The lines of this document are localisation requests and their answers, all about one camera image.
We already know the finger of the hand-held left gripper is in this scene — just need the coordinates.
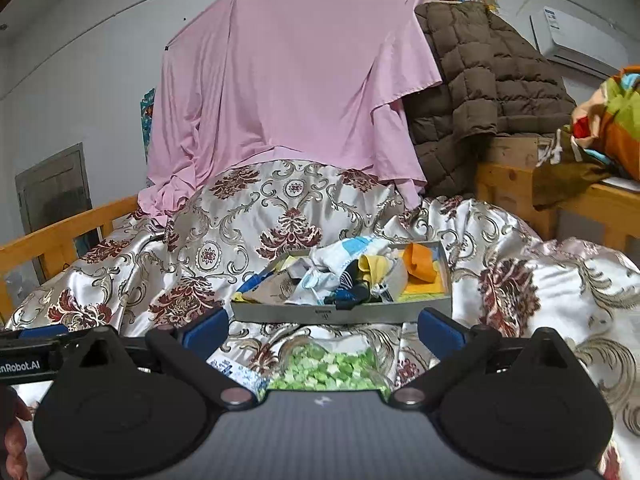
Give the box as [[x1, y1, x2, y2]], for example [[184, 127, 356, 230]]
[[0, 324, 69, 347]]

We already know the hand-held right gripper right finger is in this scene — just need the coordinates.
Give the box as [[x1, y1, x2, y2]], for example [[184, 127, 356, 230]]
[[387, 307, 576, 408]]

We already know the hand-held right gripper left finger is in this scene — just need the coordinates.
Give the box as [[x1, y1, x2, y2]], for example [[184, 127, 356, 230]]
[[75, 305, 258, 411]]

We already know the orange cloth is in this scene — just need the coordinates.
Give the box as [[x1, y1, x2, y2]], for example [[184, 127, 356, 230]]
[[402, 242, 441, 283]]

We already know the grey sock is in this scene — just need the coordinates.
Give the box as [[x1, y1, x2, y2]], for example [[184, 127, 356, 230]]
[[249, 267, 303, 306]]

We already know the black sock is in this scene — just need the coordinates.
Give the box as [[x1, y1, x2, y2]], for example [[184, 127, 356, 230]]
[[325, 280, 381, 311]]

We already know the blue face mask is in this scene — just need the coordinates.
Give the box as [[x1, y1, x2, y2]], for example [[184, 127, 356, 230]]
[[287, 267, 333, 306]]

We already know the grey cartoon-lined tray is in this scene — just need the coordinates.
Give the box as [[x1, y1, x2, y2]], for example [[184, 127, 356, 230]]
[[231, 241, 453, 326]]

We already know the yellow cloth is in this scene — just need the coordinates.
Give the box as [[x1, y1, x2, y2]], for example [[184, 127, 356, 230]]
[[312, 236, 401, 286]]

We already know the white sock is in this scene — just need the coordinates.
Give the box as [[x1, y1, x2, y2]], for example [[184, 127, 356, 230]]
[[295, 252, 346, 286]]

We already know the person's left hand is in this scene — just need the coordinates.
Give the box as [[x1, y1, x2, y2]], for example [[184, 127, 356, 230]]
[[0, 386, 34, 480]]

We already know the white blue patterned packet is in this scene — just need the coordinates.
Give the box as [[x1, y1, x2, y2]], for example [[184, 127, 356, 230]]
[[210, 357, 268, 396]]

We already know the floral satin bedspread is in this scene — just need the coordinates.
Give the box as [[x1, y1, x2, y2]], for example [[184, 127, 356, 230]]
[[0, 160, 640, 480]]

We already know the bag of green pieces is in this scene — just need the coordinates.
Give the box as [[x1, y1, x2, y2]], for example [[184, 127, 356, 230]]
[[267, 345, 393, 393]]

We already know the brown printed cloth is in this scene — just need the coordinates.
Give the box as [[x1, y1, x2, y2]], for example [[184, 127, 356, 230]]
[[531, 127, 626, 211]]

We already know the brown quilted jacket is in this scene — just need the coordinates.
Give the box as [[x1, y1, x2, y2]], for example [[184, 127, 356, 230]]
[[402, 1, 578, 198]]

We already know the pink bed sheet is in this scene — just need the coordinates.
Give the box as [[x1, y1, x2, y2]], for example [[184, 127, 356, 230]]
[[145, 0, 443, 218]]

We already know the colourful patterned cloth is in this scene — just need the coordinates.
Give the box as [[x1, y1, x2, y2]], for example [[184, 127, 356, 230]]
[[570, 65, 640, 181]]

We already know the white air conditioner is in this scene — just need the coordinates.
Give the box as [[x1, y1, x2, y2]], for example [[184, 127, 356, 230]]
[[530, 6, 628, 81]]

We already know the wooden bed frame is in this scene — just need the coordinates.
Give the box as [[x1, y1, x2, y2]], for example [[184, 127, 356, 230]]
[[475, 135, 640, 251]]

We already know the blue wall poster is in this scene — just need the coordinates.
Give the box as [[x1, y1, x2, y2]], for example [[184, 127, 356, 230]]
[[140, 87, 157, 166]]

